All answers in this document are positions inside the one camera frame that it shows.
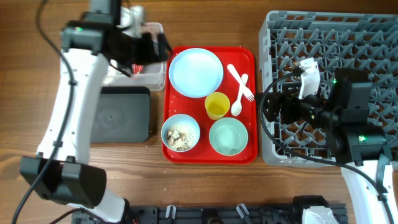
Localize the mint green bowl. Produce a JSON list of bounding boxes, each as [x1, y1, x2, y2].
[[209, 118, 249, 156]]

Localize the yellow plastic cup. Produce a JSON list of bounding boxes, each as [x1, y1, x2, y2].
[[205, 92, 231, 120]]

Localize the blue bowl with food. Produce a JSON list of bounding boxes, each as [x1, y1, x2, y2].
[[161, 114, 200, 152]]

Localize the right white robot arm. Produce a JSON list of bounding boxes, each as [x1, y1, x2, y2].
[[259, 68, 397, 223]]

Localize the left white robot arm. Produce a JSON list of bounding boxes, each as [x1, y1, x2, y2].
[[20, 1, 172, 223]]

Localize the black waste tray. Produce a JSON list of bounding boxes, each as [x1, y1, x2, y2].
[[90, 86, 150, 143]]

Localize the grey dishwasher rack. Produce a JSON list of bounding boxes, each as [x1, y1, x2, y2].
[[258, 11, 397, 170]]

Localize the red snack wrapper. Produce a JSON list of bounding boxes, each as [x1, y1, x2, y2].
[[132, 64, 144, 75]]

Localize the clear plastic bin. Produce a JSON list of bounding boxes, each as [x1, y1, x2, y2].
[[103, 22, 166, 91]]

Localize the white plastic fork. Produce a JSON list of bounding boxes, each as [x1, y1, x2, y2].
[[227, 64, 254, 101]]

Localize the white plastic spoon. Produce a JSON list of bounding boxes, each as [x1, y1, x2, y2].
[[231, 73, 248, 116]]

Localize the light blue plate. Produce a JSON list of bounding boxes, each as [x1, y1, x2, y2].
[[169, 48, 224, 98]]

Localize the red plastic tray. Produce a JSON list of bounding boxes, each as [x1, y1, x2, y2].
[[161, 47, 258, 165]]

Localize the rice and food scraps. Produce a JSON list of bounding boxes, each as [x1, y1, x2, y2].
[[166, 123, 195, 152]]

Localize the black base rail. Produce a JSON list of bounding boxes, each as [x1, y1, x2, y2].
[[71, 203, 348, 224]]

